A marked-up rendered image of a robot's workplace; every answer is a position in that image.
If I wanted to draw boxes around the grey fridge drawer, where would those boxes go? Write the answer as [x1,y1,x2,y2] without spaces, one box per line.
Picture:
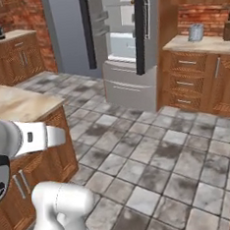
[103,75,161,118]
[101,55,159,91]

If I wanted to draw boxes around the grey fridge door with handle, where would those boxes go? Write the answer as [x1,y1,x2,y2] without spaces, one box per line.
[130,0,168,77]

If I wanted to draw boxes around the grey fridge door with bins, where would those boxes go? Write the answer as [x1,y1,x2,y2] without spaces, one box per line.
[41,0,115,84]

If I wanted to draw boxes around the silver fridge door handle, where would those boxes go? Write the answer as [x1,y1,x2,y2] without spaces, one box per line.
[142,0,155,41]

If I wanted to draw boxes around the tall wooden side panel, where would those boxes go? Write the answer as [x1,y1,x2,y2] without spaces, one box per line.
[146,0,191,111]

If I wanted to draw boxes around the wooden base cupboards run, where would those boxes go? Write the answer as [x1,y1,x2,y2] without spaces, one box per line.
[0,28,48,87]

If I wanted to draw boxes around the silver cabinet handle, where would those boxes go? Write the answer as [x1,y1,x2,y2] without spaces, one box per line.
[18,168,32,196]
[12,172,28,201]

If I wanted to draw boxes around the wooden base cupboards with drawers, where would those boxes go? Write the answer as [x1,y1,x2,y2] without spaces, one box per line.
[156,43,230,127]

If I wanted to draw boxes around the wooden island cabinet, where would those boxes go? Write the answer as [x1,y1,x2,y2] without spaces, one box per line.
[0,105,86,230]

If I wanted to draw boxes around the grey fridge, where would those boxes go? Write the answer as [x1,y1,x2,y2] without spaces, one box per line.
[86,0,162,119]

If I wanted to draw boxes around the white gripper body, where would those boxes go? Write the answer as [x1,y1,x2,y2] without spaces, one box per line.
[44,123,68,149]

